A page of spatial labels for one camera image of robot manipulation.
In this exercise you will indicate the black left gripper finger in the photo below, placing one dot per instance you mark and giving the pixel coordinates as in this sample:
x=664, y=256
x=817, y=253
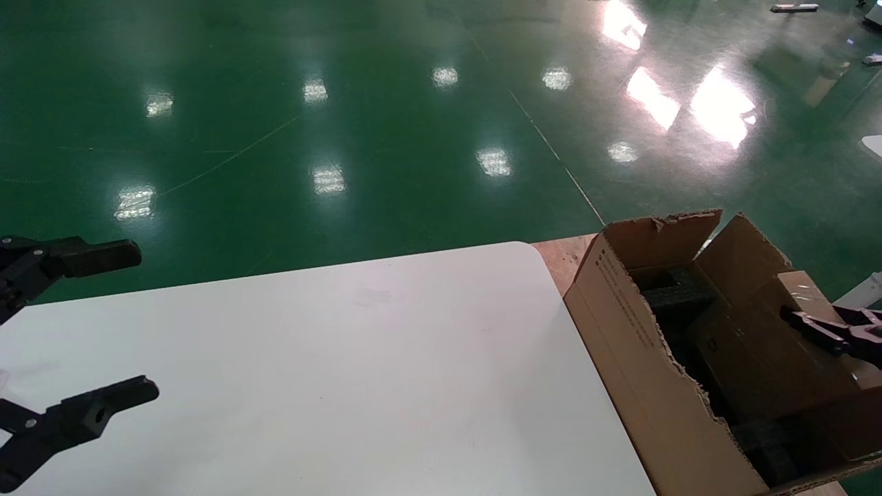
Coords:
x=96, y=256
x=76, y=419

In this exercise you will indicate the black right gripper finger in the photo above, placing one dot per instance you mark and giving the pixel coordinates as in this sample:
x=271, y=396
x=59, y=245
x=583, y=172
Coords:
x=823, y=334

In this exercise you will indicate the small brown cardboard box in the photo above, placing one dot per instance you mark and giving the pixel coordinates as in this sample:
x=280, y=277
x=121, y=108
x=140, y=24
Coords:
x=758, y=358

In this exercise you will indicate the big brown cardboard box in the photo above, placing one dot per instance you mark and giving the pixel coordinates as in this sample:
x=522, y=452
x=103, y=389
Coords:
x=620, y=331

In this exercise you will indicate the white panel corner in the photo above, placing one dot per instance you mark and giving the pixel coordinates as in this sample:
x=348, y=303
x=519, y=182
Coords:
x=865, y=293

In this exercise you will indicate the white rounded panel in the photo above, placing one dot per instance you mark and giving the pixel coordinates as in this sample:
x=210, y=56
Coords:
x=873, y=146

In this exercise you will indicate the small white floor object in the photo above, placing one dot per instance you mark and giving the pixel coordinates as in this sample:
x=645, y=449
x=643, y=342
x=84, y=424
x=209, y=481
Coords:
x=873, y=60

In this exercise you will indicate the white machine base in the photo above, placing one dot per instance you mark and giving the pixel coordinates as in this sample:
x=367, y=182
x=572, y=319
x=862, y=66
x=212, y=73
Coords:
x=874, y=14

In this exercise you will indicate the grey bar on floor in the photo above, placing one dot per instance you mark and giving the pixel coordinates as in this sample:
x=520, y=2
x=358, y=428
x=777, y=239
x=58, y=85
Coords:
x=794, y=8

